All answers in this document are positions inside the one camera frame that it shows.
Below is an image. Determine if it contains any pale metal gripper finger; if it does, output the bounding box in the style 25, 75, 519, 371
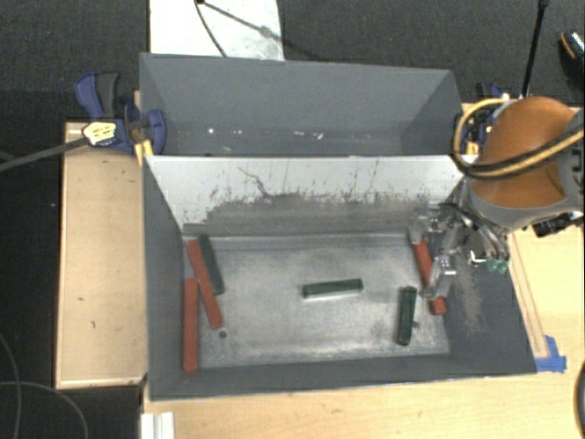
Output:
408, 218, 431, 248
419, 256, 458, 302

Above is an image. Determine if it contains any red-brown flat block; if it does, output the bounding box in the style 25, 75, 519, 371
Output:
182, 277, 200, 376
186, 239, 225, 331
411, 238, 448, 316

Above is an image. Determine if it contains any dark green flat block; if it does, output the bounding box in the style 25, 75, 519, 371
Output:
395, 285, 419, 348
197, 232, 227, 297
301, 277, 365, 300

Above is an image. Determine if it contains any grey metal bin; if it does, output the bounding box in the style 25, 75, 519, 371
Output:
138, 51, 538, 402

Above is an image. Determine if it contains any pale wood board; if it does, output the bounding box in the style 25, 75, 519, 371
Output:
54, 121, 150, 391

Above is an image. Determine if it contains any black cylinder on white bracket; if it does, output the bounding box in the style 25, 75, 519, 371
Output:
531, 212, 585, 239

